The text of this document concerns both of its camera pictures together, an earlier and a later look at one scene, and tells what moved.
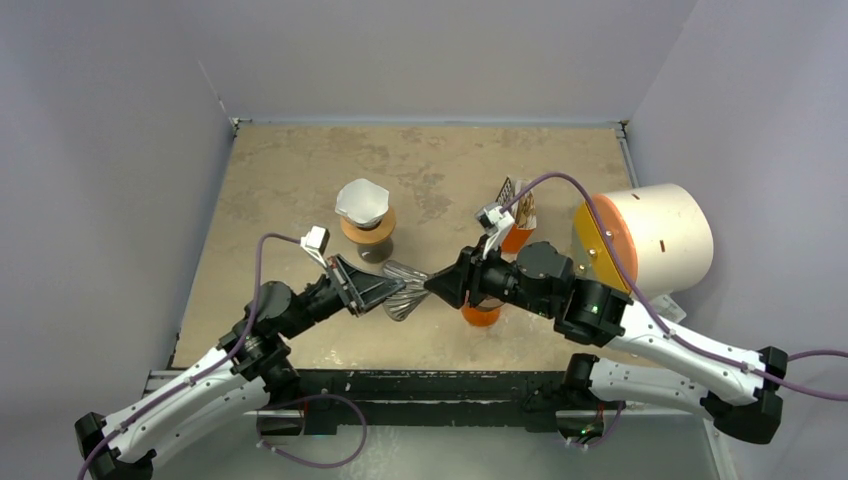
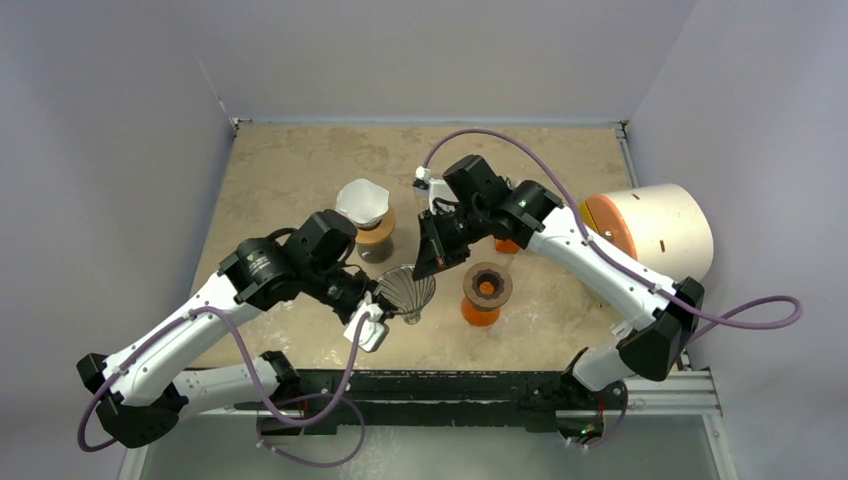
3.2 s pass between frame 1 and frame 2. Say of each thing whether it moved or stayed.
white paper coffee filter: stayed
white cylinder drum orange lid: stayed
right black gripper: moved
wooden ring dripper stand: stayed
